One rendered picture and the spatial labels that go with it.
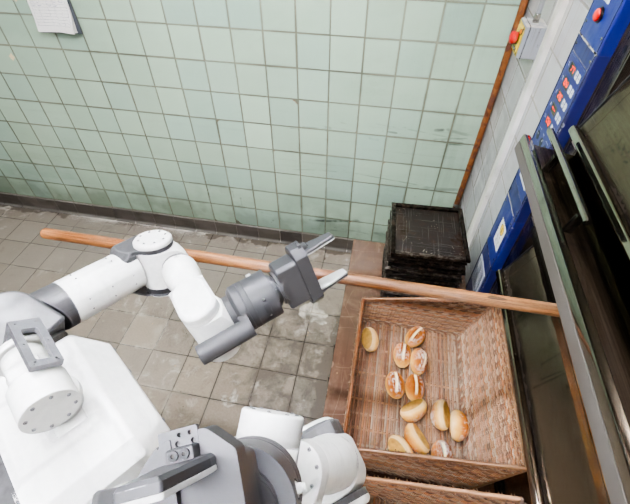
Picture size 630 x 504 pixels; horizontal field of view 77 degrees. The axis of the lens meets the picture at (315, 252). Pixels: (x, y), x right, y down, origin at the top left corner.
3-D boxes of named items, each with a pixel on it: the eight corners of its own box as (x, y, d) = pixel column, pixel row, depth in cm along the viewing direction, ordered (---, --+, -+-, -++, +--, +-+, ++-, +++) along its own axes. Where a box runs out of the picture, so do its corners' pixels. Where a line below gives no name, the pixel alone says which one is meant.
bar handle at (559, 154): (534, 147, 98) (540, 148, 98) (565, 240, 76) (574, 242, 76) (548, 126, 94) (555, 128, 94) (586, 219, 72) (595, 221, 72)
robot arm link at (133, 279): (158, 269, 96) (65, 321, 80) (145, 221, 89) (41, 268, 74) (190, 284, 90) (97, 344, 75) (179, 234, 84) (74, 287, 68)
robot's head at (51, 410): (45, 448, 49) (5, 421, 43) (18, 390, 54) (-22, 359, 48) (97, 411, 53) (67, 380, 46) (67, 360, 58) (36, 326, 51)
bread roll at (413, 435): (427, 451, 121) (413, 461, 122) (434, 450, 126) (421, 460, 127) (408, 420, 127) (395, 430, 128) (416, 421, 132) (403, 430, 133)
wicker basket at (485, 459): (480, 337, 157) (504, 294, 137) (497, 500, 119) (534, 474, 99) (357, 317, 163) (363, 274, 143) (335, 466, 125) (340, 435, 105)
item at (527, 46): (531, 49, 142) (543, 17, 135) (536, 60, 135) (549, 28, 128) (509, 47, 143) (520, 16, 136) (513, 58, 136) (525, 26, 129)
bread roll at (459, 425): (454, 445, 129) (472, 446, 127) (448, 436, 125) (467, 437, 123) (454, 414, 136) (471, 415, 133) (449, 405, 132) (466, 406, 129)
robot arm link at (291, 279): (288, 232, 74) (229, 263, 71) (307, 250, 66) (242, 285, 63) (311, 285, 80) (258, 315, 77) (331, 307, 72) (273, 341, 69)
